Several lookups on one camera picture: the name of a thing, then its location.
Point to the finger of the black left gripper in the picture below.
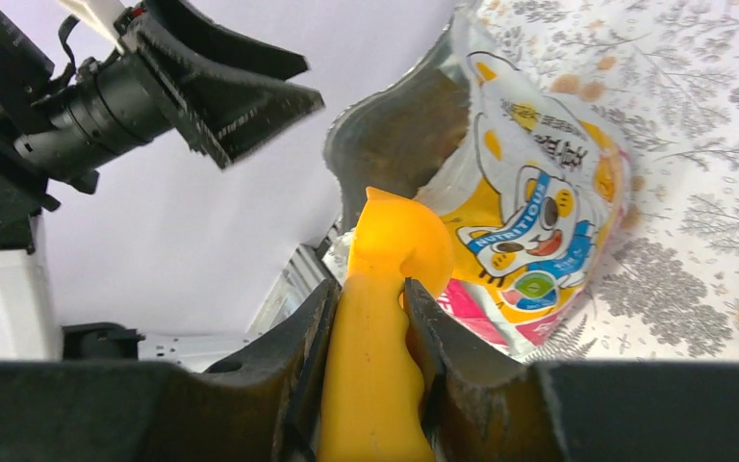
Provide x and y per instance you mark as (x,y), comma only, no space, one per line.
(221,45)
(220,111)

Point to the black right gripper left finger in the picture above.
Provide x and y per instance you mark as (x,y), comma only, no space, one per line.
(258,404)

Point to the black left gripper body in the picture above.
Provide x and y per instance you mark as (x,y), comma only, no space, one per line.
(88,116)

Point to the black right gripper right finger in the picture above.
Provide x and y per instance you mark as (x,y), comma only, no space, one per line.
(481,405)

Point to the yellow plastic scoop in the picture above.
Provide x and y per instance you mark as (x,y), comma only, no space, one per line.
(373,388)

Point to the pet food bag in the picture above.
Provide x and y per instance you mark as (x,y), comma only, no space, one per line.
(529,185)

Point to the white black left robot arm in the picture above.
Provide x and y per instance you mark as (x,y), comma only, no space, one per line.
(28,329)

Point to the floral table mat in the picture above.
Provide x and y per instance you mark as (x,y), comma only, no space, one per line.
(667,74)

